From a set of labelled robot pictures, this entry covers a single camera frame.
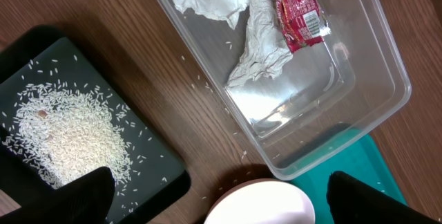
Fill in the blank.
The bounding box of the large white plate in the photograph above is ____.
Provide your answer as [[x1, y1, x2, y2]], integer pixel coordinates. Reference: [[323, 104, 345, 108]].
[[204, 178, 316, 224]]

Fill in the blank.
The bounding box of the black waste tray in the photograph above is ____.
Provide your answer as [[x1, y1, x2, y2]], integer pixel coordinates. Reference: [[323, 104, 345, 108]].
[[1, 26, 191, 223]]

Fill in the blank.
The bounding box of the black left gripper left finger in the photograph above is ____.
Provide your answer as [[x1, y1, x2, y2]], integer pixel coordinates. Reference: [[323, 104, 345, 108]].
[[1, 167, 115, 224]]

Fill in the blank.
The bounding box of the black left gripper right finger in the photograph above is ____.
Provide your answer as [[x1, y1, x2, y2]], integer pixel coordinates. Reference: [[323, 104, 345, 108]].
[[327, 171, 438, 224]]

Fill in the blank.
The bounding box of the teal plastic tray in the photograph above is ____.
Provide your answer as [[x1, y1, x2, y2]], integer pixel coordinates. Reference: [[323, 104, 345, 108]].
[[289, 134, 407, 224]]

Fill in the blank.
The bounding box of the clear plastic waste bin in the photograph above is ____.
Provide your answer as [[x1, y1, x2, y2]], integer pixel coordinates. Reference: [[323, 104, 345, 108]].
[[158, 0, 412, 180]]

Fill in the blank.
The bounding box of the red snack wrapper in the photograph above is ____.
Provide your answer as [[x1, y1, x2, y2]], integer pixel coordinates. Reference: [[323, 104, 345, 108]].
[[275, 0, 331, 53]]

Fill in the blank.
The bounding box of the pile of rice grains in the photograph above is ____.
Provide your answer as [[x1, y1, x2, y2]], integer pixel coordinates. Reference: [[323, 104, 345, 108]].
[[4, 84, 132, 191]]

